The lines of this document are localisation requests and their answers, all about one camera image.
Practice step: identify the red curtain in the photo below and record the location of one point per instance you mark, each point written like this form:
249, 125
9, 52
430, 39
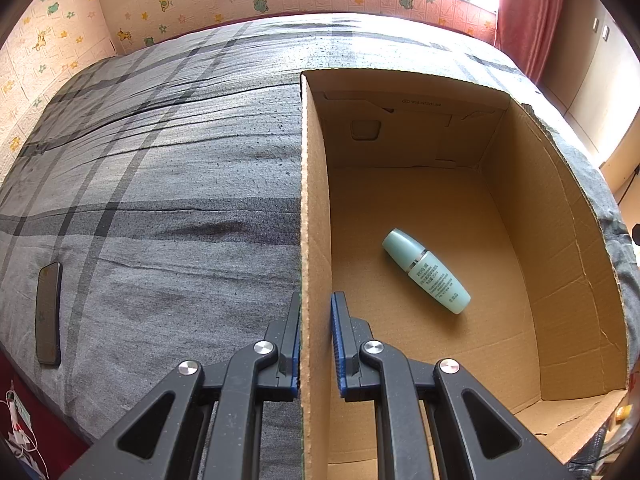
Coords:
530, 15

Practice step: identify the grey plaid bed sheet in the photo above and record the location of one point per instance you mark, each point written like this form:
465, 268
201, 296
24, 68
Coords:
175, 185

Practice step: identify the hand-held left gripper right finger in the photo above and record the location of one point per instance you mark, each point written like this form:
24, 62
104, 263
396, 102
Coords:
338, 350

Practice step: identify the brown cardboard box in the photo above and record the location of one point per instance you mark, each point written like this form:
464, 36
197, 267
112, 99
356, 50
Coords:
550, 260

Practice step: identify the beige wardrobe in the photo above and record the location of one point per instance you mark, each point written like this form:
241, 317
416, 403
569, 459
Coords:
595, 75

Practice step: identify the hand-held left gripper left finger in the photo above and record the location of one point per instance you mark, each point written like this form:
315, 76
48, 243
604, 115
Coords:
295, 355

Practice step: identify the black smartphone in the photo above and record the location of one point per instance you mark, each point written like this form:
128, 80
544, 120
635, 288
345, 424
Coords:
49, 315

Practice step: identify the green lotion bottle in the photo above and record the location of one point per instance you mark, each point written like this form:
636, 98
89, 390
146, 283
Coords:
430, 274

